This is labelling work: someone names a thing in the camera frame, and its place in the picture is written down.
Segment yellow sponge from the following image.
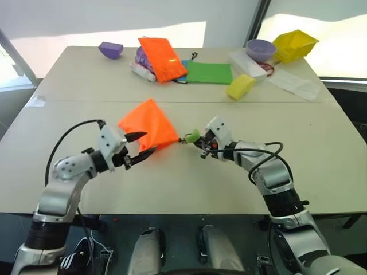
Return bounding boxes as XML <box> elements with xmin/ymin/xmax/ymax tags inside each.
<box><xmin>226</xmin><ymin>73</ymin><xmax>257</xmax><ymax>101</ymax></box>

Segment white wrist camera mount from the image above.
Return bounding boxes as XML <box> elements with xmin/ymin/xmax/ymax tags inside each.
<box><xmin>204</xmin><ymin>115</ymin><xmax>239</xmax><ymax>160</ymax></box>
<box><xmin>96</xmin><ymin>124</ymin><xmax>128</xmax><ymax>173</ymax></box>

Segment flat orange pouch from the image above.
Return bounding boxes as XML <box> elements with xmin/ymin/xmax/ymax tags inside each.
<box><xmin>137</xmin><ymin>37</ymin><xmax>188</xmax><ymax>85</ymax></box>

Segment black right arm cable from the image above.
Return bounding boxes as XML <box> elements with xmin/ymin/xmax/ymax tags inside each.
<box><xmin>200</xmin><ymin>141</ymin><xmax>285</xmax><ymax>184</ymax></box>

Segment dark window frame post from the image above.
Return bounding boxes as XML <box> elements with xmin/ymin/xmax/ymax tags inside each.
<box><xmin>251</xmin><ymin>0</ymin><xmax>272</xmax><ymax>41</ymax></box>

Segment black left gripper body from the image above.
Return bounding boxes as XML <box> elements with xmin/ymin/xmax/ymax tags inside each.
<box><xmin>111</xmin><ymin>133</ymin><xmax>135</xmax><ymax>171</ymax></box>

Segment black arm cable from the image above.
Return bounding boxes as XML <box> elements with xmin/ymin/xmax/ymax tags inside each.
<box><xmin>200</xmin><ymin>141</ymin><xmax>285</xmax><ymax>184</ymax></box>
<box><xmin>45</xmin><ymin>119</ymin><xmax>106</xmax><ymax>188</ymax></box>

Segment orange drawstring pouch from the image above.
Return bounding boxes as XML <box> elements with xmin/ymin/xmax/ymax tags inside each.
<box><xmin>117</xmin><ymin>97</ymin><xmax>179</xmax><ymax>153</ymax></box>

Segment purple patterned bag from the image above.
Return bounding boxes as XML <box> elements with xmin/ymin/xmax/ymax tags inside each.
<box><xmin>135</xmin><ymin>45</ymin><xmax>153</xmax><ymax>72</ymax></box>

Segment black striped sneaker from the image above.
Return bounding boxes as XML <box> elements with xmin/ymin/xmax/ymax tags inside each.
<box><xmin>58</xmin><ymin>237</ymin><xmax>93</xmax><ymax>275</ymax></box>

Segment green pouch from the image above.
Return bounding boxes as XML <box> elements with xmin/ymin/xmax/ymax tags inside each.
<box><xmin>186</xmin><ymin>60</ymin><xmax>234</xmax><ymax>85</ymax></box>

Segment purple plastic bowl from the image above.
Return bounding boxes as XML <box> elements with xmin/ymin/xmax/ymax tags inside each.
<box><xmin>245</xmin><ymin>38</ymin><xmax>278</xmax><ymax>62</ymax></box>

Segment white flat packet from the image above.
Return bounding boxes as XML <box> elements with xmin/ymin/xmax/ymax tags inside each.
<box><xmin>266</xmin><ymin>69</ymin><xmax>322</xmax><ymax>102</ymax></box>

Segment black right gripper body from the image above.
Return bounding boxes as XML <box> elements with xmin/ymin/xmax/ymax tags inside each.
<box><xmin>198</xmin><ymin>129</ymin><xmax>222</xmax><ymax>160</ymax></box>

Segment blue pouch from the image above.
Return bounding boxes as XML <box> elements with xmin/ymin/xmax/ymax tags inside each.
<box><xmin>173</xmin><ymin>59</ymin><xmax>192</xmax><ymax>85</ymax></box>

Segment white tube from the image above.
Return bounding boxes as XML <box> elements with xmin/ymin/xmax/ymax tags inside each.
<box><xmin>130</xmin><ymin>60</ymin><xmax>158</xmax><ymax>83</ymax></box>

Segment purple plastic bin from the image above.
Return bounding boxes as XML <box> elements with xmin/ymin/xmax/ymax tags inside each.
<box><xmin>97</xmin><ymin>41</ymin><xmax>125</xmax><ymax>60</ymax></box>

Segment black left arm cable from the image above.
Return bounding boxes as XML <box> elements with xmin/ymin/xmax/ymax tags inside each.
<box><xmin>45</xmin><ymin>119</ymin><xmax>106</xmax><ymax>188</ymax></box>

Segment yellow plastic bin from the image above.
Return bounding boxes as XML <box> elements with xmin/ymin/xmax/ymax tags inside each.
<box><xmin>271</xmin><ymin>29</ymin><xmax>320</xmax><ymax>64</ymax></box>

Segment red cord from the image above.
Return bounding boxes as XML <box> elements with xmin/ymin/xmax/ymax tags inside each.
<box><xmin>260</xmin><ymin>62</ymin><xmax>276</xmax><ymax>77</ymax></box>

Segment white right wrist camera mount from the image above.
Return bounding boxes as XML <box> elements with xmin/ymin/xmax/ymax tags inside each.
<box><xmin>204</xmin><ymin>115</ymin><xmax>239</xmax><ymax>160</ymax></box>

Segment white rectangular box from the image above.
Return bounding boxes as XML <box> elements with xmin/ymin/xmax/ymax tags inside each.
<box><xmin>228</xmin><ymin>51</ymin><xmax>270</xmax><ymax>83</ymax></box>

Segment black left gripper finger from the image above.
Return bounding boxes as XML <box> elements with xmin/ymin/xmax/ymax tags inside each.
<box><xmin>127</xmin><ymin>131</ymin><xmax>148</xmax><ymax>143</ymax></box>
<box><xmin>130</xmin><ymin>146</ymin><xmax>159</xmax><ymax>167</ymax></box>

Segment thin white cable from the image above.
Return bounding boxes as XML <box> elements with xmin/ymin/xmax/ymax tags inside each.
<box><xmin>89</xmin><ymin>228</ymin><xmax>113</xmax><ymax>260</ymax></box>

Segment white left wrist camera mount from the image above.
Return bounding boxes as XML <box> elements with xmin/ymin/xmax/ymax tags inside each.
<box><xmin>96</xmin><ymin>124</ymin><xmax>128</xmax><ymax>173</ymax></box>

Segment green drawstring toggle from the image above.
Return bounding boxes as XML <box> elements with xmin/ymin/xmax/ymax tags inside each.
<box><xmin>184</xmin><ymin>129</ymin><xmax>201</xmax><ymax>143</ymax></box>

